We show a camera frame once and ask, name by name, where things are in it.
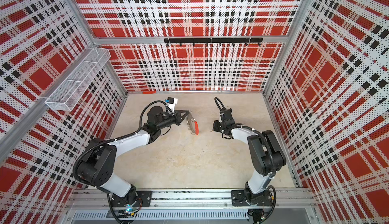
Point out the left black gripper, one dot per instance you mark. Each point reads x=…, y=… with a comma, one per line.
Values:
x=178, y=117

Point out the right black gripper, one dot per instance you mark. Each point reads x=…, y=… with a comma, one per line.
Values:
x=216, y=125

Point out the silver keyring with red handle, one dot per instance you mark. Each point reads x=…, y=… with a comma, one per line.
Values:
x=192, y=124

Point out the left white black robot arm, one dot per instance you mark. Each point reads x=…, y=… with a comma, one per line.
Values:
x=95, y=166

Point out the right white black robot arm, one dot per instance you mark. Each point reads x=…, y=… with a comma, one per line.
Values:
x=265, y=152

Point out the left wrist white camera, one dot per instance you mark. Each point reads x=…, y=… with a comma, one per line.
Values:
x=171, y=103

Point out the red flat tag by wall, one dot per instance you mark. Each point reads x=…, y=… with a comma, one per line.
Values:
x=149, y=92

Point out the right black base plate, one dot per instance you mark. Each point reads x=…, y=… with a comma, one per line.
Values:
x=246, y=198

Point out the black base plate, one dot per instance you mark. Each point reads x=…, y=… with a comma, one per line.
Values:
x=246, y=198
x=132, y=199

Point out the black hook rail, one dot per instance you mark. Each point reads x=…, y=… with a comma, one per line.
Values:
x=181, y=41

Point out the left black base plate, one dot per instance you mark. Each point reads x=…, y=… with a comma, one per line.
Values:
x=132, y=199

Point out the white wire mesh basket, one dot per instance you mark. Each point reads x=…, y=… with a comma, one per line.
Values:
x=70, y=91

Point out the aluminium front rail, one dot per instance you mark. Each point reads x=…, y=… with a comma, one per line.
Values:
x=219, y=206

